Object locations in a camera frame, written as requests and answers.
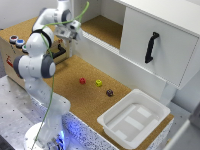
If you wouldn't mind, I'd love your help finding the green button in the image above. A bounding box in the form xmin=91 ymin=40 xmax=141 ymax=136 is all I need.
xmin=21 ymin=44 xmax=29 ymax=54

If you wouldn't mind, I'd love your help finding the blue button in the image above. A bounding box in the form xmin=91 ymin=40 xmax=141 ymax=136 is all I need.
xmin=15 ymin=38 xmax=26 ymax=48

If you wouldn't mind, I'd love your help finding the black drawer handle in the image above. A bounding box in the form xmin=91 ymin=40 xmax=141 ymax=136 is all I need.
xmin=50 ymin=44 xmax=67 ymax=59

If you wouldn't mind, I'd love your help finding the purple block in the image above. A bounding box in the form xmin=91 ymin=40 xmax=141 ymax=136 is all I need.
xmin=105 ymin=88 xmax=114 ymax=98

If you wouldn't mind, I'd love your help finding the white plastic box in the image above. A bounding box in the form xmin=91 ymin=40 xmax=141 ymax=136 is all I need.
xmin=96 ymin=88 xmax=171 ymax=150

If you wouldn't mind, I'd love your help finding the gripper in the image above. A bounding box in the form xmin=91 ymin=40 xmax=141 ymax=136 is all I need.
xmin=54 ymin=19 xmax=85 ymax=43

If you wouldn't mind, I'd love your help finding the red button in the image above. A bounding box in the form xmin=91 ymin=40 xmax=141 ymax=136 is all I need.
xmin=9 ymin=34 xmax=19 ymax=44

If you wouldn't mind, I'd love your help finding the white sliding door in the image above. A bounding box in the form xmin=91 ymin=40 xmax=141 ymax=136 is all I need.
xmin=118 ymin=6 xmax=200 ymax=90

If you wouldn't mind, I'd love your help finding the white cabinet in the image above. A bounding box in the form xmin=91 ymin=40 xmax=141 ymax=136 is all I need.
xmin=68 ymin=0 xmax=200 ymax=106

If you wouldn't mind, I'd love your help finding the black door handle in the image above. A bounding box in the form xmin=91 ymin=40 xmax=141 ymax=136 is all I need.
xmin=144 ymin=31 xmax=160 ymax=64

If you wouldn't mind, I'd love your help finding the green cable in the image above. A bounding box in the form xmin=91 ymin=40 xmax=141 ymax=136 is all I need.
xmin=30 ymin=1 xmax=91 ymax=150

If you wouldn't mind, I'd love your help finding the yellow block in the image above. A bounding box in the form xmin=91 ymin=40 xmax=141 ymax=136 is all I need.
xmin=95 ymin=79 xmax=103 ymax=88

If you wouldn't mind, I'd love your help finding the pink block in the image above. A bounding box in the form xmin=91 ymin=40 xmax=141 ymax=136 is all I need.
xmin=79 ymin=77 xmax=87 ymax=85

